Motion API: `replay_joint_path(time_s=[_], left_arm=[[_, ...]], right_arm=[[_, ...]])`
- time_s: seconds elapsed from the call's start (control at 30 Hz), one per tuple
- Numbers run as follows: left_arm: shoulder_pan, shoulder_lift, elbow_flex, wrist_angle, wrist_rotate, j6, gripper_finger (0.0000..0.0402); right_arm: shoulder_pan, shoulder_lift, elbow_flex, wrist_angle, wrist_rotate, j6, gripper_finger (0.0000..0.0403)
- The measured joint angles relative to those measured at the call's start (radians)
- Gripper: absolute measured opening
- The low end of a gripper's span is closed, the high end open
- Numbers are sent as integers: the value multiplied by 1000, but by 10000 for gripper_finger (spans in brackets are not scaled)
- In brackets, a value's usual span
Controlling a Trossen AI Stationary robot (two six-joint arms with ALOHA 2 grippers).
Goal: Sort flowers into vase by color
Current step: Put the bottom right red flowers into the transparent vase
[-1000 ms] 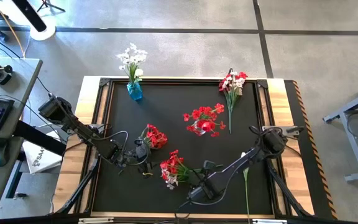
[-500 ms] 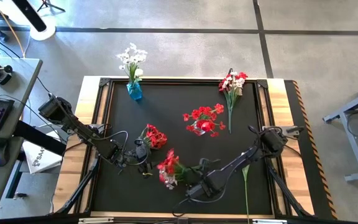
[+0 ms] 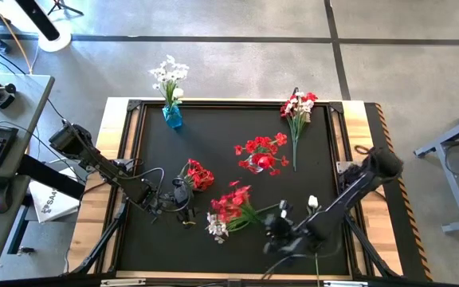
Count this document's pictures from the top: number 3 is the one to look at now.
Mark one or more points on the black table-edge hook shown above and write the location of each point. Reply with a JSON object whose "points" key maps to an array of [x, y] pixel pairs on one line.
{"points": [[295, 91]]}

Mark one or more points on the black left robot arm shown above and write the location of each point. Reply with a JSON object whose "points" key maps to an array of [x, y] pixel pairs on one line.
{"points": [[106, 167]]}

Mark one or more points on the red artificial tulip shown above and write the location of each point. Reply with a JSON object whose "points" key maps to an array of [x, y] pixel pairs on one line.
{"points": [[265, 160]]}

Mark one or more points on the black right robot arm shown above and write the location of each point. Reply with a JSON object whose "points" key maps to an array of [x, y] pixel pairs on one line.
{"points": [[349, 195]]}

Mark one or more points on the black tripod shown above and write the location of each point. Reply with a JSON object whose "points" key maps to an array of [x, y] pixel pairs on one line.
{"points": [[64, 6]]}

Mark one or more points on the small blue-gray camera box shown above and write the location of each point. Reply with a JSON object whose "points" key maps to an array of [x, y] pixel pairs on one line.
{"points": [[233, 283]]}

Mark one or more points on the white round stand base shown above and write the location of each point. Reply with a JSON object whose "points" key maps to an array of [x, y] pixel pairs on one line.
{"points": [[56, 42]]}

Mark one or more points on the silver metal bracket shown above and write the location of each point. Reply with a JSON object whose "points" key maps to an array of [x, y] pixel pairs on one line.
{"points": [[345, 284], [122, 282]]}

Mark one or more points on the black computer mouse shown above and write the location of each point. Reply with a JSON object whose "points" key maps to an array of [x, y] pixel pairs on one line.
{"points": [[0, 196]]}

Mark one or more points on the clear glass vase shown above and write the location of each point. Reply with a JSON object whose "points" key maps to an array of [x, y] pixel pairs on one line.
{"points": [[253, 169]]}

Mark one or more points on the black desk support beam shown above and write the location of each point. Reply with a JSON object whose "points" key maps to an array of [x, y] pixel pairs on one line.
{"points": [[50, 177]]}

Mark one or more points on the black aluminium table frame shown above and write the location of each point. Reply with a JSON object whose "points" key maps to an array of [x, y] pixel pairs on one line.
{"points": [[233, 103]]}

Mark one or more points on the black stand bar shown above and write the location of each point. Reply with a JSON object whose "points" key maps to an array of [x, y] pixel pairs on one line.
{"points": [[38, 18]]}

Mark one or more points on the blue glass vase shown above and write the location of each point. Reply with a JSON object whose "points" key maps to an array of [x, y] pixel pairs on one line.
{"points": [[172, 116]]}

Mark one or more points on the gray desk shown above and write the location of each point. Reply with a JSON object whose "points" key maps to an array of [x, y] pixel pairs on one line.
{"points": [[22, 99]]}

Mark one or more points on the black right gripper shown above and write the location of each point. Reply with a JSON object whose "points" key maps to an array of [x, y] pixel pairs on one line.
{"points": [[283, 237]]}

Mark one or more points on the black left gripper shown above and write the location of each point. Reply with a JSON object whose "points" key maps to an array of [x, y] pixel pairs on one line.
{"points": [[185, 211]]}

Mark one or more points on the black diagonal frame strut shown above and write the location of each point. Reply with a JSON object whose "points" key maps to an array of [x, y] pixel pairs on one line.
{"points": [[367, 247], [98, 243]]}

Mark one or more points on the white printed box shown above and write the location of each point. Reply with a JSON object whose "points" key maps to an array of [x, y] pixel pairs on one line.
{"points": [[54, 199]]}

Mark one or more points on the gray metal table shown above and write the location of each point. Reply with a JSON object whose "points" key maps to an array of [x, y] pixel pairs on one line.
{"points": [[454, 187]]}

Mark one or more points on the white artificial flower bunch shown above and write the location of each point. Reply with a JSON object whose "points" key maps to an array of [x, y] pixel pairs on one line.
{"points": [[169, 73], [215, 229], [298, 105]]}

